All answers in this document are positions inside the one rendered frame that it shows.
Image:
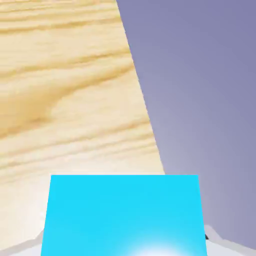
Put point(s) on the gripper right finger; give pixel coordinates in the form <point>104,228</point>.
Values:
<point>222,246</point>

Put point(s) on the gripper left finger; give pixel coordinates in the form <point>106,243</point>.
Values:
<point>30,247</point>

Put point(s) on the small cyan cube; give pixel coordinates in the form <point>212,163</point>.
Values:
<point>124,212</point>

